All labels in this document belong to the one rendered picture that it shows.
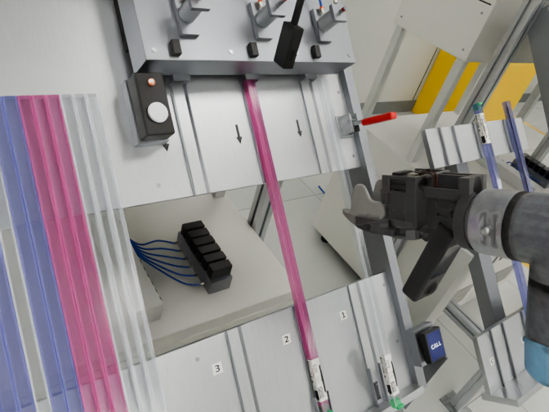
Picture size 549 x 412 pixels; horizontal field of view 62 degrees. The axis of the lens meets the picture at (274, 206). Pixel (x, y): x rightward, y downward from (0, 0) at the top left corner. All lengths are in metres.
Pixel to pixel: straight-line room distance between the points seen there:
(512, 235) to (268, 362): 0.34
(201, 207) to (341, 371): 0.59
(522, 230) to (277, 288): 0.61
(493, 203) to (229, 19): 0.39
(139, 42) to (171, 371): 0.39
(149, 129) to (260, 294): 0.53
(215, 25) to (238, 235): 0.59
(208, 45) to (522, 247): 0.42
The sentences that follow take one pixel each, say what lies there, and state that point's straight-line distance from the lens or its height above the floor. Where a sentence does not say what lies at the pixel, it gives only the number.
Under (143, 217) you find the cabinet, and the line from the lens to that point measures 1.09.
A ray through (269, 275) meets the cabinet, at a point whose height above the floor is 0.62.
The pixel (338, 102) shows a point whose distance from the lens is 0.79.
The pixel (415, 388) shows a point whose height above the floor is 0.73.
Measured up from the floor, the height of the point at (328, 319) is 0.82.
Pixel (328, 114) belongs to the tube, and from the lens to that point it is 0.70.
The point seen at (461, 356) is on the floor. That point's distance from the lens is 2.04.
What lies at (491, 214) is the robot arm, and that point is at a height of 1.10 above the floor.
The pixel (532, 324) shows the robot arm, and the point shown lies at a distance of 0.54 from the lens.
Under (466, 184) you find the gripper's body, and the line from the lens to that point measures 0.55.
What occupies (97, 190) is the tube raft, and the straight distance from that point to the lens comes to 0.55.
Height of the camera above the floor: 1.33
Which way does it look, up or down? 36 degrees down
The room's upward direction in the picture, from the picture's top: 18 degrees clockwise
